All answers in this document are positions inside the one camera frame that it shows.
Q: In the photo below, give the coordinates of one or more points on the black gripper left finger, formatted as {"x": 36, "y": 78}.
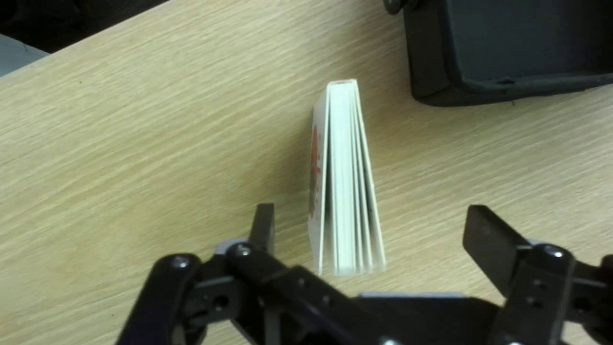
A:
{"x": 210, "y": 300}

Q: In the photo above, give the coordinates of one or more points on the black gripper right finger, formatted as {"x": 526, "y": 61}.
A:
{"x": 542, "y": 294}

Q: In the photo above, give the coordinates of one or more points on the small white red board book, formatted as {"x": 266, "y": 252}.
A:
{"x": 344, "y": 193}

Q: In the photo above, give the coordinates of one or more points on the black square storage box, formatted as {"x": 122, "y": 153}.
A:
{"x": 509, "y": 45}

